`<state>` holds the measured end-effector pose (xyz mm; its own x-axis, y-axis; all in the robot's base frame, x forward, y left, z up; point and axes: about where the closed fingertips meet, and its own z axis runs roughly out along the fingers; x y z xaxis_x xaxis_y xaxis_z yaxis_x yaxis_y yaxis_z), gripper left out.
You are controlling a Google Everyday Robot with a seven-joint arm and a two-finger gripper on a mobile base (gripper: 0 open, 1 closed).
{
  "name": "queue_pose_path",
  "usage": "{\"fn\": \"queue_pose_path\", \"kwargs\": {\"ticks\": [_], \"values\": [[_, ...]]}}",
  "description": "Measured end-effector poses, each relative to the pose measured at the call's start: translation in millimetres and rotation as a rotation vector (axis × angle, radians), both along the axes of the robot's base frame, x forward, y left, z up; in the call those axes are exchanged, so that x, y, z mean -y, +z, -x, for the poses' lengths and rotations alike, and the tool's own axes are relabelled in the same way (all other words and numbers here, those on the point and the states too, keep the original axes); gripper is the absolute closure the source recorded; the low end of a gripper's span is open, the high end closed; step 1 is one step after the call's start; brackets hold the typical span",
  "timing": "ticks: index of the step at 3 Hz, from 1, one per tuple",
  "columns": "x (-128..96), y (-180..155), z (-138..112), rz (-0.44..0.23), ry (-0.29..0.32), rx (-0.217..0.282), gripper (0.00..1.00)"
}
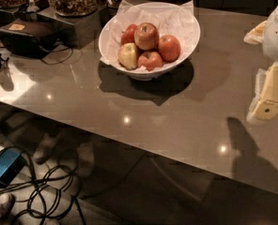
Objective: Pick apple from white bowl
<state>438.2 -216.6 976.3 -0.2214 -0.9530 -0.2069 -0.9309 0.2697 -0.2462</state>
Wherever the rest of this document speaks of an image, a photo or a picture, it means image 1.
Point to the white paper liner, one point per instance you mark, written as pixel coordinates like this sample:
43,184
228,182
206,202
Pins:
168,18

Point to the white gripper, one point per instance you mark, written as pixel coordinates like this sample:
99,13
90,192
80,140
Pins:
277,35

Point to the back left red apple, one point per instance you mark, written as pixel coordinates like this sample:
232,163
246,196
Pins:
128,34

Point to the white bowl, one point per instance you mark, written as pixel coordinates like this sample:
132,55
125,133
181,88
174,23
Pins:
148,40

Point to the red-yellow apple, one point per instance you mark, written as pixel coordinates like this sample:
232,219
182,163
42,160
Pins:
146,36

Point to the yellow-green left apple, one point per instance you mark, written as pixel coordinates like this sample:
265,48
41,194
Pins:
128,55

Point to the dark display stand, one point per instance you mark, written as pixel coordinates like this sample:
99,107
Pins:
74,31

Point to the metal scoop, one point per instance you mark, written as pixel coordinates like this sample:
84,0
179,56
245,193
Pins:
32,7

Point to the white shoe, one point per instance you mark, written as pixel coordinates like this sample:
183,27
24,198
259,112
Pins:
7,201

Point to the red apple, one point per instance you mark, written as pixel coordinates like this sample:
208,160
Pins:
169,48
128,34
150,60

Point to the front red apple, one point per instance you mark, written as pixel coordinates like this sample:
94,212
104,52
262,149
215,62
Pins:
150,60

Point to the black VR headset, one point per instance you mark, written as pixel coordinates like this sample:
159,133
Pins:
29,39

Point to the blue foot pedal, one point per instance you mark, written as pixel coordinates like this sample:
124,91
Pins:
11,163

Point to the right red apple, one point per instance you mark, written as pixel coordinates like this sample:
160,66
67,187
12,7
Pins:
169,48

